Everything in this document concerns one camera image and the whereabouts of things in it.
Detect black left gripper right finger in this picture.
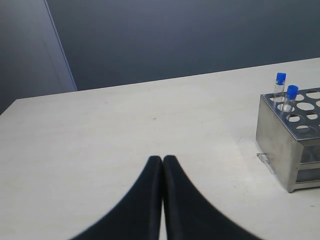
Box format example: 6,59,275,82
163,155,258,240

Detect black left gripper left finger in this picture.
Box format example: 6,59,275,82
73,156,163,240

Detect blue-capped tube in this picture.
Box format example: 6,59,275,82
281,85,299,113
273,72,287,103

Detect stainless steel test tube rack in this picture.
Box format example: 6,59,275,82
255,87,320,193

